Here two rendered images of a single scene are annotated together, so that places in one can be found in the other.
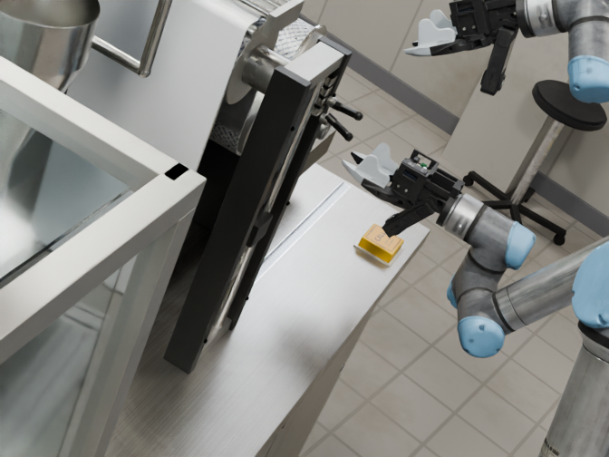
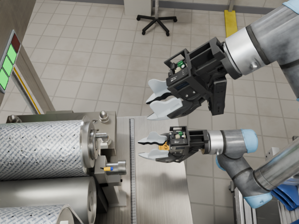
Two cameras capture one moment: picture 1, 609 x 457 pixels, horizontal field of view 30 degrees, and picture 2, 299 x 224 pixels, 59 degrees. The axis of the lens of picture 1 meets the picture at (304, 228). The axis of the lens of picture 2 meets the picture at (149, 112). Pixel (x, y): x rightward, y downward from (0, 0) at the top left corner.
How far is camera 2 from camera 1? 1.45 m
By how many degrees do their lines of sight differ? 24
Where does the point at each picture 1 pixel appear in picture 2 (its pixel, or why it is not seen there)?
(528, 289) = (278, 175)
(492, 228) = (235, 146)
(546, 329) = not seen: hidden behind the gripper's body
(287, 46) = (72, 156)
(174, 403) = not seen: outside the picture
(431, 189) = (193, 144)
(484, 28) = (203, 90)
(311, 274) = (154, 197)
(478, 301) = (248, 184)
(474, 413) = not seen: hidden behind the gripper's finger
